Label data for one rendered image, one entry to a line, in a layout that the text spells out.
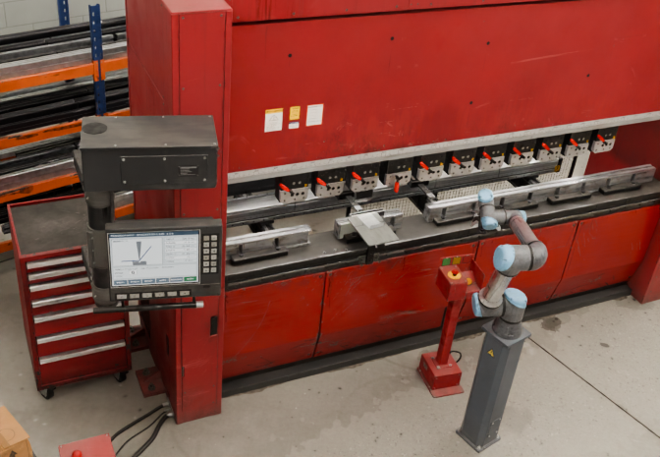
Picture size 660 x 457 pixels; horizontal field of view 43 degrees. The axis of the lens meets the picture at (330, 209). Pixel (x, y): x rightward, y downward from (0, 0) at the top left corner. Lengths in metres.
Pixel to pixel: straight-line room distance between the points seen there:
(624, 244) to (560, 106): 1.28
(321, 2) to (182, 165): 1.07
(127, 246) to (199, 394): 1.45
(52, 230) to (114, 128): 1.26
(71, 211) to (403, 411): 2.12
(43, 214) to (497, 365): 2.43
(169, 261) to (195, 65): 0.80
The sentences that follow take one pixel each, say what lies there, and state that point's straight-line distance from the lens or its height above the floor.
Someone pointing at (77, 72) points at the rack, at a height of 1.37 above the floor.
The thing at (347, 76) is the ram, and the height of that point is 1.85.
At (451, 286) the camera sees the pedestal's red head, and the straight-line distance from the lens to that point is 4.53.
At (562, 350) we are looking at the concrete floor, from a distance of 5.55.
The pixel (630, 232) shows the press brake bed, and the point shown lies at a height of 0.58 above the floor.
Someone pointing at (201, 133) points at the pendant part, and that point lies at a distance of 3.23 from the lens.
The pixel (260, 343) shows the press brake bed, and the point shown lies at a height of 0.36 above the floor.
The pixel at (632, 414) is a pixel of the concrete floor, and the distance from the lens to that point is 5.31.
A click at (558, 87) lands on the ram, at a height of 1.64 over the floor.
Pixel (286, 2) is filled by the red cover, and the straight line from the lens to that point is 3.74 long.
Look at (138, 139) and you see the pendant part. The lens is 3.19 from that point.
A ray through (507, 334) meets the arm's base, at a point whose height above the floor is 0.80.
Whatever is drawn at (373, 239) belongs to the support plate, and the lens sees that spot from 4.37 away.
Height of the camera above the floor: 3.49
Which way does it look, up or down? 33 degrees down
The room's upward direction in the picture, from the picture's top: 6 degrees clockwise
